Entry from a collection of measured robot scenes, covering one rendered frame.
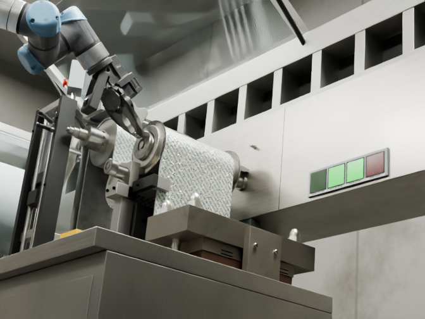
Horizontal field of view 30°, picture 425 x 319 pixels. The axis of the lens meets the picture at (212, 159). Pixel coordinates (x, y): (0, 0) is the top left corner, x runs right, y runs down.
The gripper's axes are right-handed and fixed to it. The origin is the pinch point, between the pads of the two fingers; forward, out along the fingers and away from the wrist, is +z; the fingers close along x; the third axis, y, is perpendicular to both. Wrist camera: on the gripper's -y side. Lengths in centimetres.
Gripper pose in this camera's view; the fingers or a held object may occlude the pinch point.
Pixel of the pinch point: (136, 134)
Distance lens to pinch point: 202.2
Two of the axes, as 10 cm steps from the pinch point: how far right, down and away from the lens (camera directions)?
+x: -6.3, 2.4, 7.4
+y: 5.6, -5.1, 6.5
